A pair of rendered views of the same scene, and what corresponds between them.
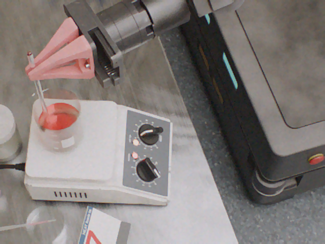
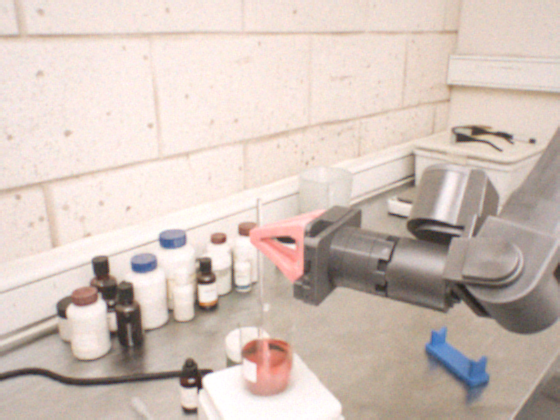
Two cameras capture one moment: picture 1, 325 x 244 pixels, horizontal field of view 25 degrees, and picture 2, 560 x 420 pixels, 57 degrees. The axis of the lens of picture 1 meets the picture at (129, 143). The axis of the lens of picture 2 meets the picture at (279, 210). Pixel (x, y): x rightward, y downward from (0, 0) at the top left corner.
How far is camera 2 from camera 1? 66 cm
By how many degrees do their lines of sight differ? 59
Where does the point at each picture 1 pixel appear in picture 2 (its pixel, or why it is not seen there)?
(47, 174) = (212, 391)
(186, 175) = not seen: outside the picture
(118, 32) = (346, 241)
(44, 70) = (262, 234)
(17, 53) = (348, 359)
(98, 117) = (310, 401)
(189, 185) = not seen: outside the picture
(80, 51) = (294, 225)
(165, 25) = (403, 275)
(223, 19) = not seen: outside the picture
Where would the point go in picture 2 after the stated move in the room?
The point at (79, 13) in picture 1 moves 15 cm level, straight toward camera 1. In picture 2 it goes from (336, 211) to (201, 250)
